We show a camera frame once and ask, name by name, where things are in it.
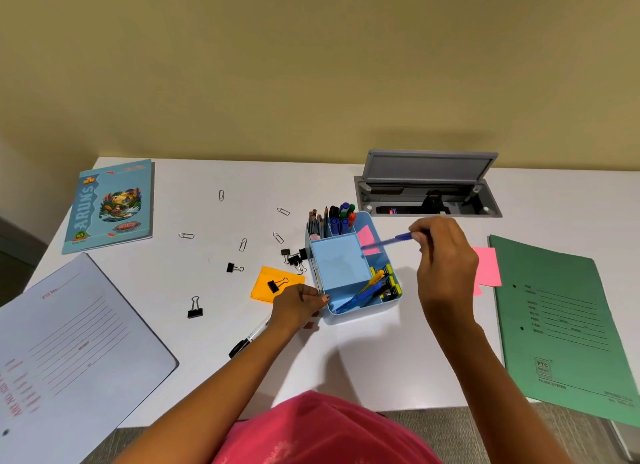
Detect person's left hand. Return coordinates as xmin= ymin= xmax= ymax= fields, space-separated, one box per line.
xmin=269 ymin=283 xmax=331 ymax=332

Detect person's right hand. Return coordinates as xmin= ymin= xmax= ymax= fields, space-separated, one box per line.
xmin=408 ymin=216 xmax=481 ymax=325

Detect blue transparent pen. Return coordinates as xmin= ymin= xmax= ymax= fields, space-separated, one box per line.
xmin=360 ymin=231 xmax=432 ymax=252

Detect light blue desk organizer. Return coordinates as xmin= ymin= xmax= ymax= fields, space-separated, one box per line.
xmin=304 ymin=211 xmax=404 ymax=316

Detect person's right forearm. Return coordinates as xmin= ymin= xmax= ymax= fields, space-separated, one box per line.
xmin=424 ymin=315 xmax=573 ymax=464

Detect person's left forearm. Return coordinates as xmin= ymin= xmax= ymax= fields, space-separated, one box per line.
xmin=114 ymin=323 xmax=296 ymax=464

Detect black plug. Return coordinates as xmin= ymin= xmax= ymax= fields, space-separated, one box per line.
xmin=421 ymin=190 xmax=449 ymax=216

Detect small pink sticky notes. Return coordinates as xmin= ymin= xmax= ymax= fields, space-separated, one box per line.
xmin=357 ymin=225 xmax=381 ymax=256

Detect orange sticky note pad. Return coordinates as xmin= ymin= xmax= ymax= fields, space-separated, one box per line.
xmin=250 ymin=265 xmax=306 ymax=305

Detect black and clear pen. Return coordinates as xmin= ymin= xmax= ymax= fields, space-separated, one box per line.
xmin=228 ymin=316 xmax=274 ymax=360

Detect yellow utility cutter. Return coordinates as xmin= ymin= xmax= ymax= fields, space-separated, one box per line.
xmin=355 ymin=271 xmax=387 ymax=296

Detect pink sticky note pad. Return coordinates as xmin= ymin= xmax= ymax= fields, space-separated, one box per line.
xmin=471 ymin=246 xmax=503 ymax=298

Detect bundle of pencils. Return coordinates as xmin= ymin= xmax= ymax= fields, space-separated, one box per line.
xmin=307 ymin=206 xmax=331 ymax=241

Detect pink shirt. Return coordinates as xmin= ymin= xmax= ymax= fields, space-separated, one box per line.
xmin=212 ymin=389 xmax=444 ymax=464

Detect green file folder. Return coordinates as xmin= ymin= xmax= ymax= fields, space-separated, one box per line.
xmin=488 ymin=234 xmax=640 ymax=429

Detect blue illustrated notebook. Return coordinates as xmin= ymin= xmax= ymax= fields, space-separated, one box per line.
xmin=61 ymin=159 xmax=155 ymax=256

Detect lavender file folder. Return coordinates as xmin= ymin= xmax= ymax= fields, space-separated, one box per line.
xmin=0 ymin=252 xmax=180 ymax=464

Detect grey desk cable box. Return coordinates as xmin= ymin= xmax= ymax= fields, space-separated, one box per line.
xmin=353 ymin=149 xmax=504 ymax=219

